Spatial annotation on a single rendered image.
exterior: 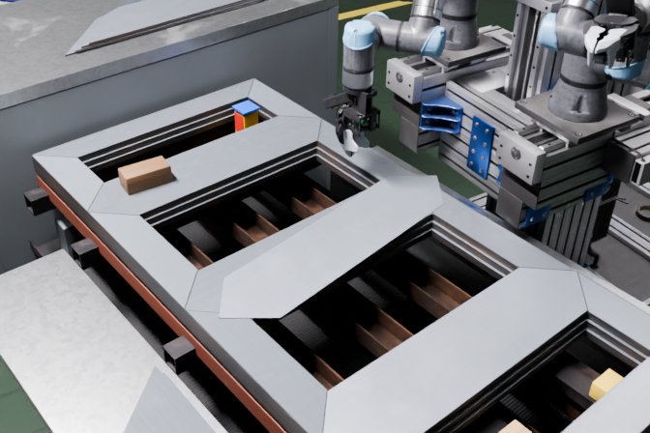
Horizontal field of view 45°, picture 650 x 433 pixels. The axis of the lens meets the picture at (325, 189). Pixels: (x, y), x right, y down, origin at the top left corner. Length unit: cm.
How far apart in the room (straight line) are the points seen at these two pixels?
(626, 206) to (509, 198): 121
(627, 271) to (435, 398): 159
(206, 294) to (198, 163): 52
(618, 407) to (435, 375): 33
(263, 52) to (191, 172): 64
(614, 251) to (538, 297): 133
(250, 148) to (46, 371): 81
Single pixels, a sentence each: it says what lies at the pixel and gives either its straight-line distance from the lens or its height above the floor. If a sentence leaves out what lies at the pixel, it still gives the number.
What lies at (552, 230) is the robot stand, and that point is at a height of 49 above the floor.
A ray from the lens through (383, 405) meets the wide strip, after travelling 150.
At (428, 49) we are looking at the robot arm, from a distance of 194.
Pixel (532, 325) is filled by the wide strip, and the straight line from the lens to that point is 170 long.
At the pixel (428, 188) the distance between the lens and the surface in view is 204.
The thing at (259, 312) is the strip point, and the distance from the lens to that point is 166.
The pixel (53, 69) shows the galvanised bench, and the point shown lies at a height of 105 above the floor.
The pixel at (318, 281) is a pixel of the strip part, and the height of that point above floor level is 87.
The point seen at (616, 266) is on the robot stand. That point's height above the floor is 21.
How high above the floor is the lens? 201
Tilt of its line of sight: 34 degrees down
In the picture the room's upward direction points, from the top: 1 degrees clockwise
